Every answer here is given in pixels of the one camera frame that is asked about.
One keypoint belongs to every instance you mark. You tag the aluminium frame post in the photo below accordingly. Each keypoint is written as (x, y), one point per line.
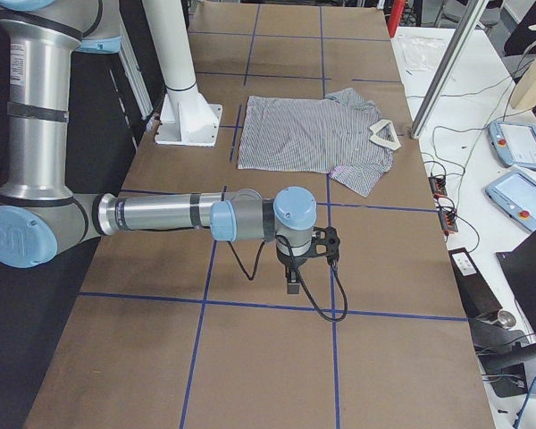
(456, 46)

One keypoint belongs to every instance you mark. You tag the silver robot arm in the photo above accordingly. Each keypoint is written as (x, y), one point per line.
(40, 217)

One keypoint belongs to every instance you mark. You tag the white mounting column base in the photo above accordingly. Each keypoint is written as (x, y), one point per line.
(186, 118)

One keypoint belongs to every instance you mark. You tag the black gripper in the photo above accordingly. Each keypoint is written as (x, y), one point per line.
(291, 261)

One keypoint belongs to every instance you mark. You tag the near teach pendant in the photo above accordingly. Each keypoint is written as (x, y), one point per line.
(515, 194)

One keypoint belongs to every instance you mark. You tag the teach pendant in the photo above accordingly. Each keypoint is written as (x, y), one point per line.
(515, 194)
(514, 143)

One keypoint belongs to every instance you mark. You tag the far black terminal block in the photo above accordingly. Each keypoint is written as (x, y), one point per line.
(438, 186)

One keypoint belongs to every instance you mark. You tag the clear plastic bag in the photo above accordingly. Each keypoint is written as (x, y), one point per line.
(422, 54)

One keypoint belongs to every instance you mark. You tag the black monitor stand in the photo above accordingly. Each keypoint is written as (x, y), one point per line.
(508, 357)

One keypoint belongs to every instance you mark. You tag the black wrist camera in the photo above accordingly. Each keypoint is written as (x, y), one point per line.
(325, 243)

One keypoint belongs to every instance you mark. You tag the striped polo shirt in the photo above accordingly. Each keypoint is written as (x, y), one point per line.
(342, 135)

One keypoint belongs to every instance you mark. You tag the black box with label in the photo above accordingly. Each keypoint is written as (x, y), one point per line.
(475, 293)

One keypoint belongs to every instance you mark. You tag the far teach pendant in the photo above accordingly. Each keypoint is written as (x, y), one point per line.
(514, 143)

